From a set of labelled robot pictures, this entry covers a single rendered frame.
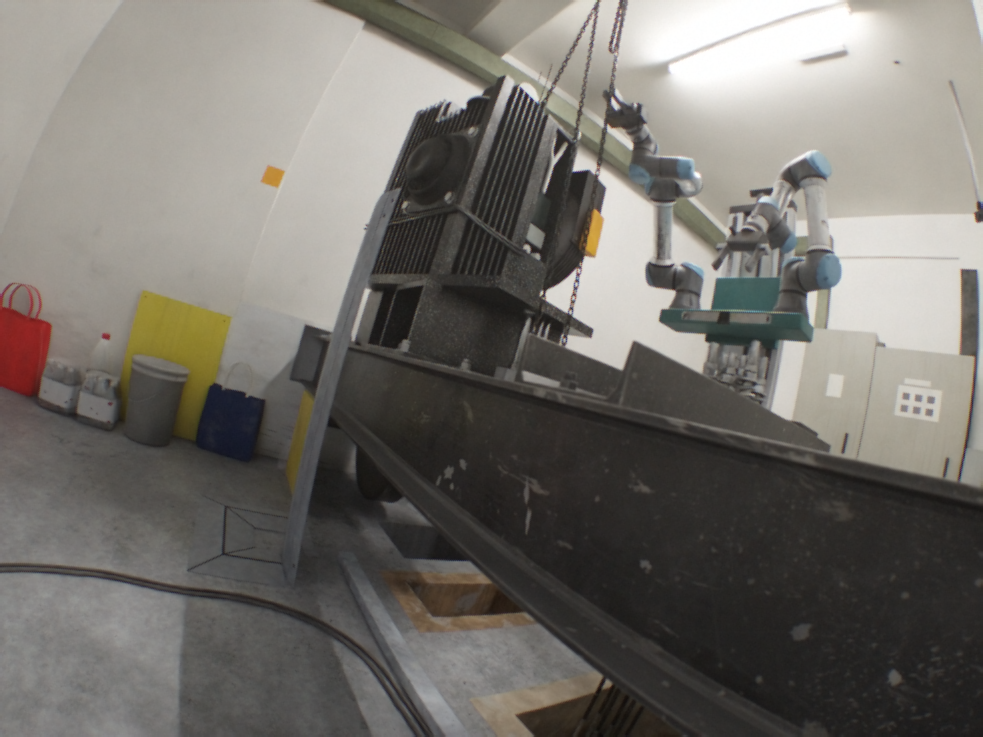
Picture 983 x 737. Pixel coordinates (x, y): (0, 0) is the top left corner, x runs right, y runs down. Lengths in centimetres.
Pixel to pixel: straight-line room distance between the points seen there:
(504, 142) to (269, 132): 141
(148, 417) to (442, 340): 137
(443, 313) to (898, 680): 113
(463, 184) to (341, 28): 178
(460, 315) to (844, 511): 101
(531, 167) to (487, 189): 22
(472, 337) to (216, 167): 168
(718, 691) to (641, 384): 33
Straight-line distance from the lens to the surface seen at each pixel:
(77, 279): 249
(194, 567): 123
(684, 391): 56
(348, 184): 251
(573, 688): 117
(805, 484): 42
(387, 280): 140
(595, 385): 71
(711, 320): 182
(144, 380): 204
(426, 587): 146
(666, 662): 49
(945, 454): 347
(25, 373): 244
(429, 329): 115
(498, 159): 141
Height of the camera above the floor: 64
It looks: 3 degrees up
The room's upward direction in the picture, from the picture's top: 16 degrees clockwise
